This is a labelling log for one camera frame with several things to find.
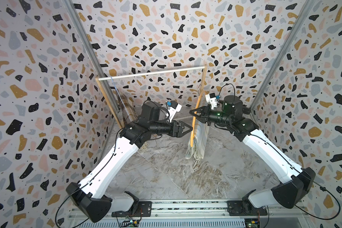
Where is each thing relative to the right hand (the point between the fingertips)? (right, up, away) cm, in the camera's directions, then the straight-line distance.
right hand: (190, 113), depth 64 cm
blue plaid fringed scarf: (+5, -12, +5) cm, 14 cm away
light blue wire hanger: (-41, +7, +26) cm, 49 cm away
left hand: (0, -7, -2) cm, 7 cm away
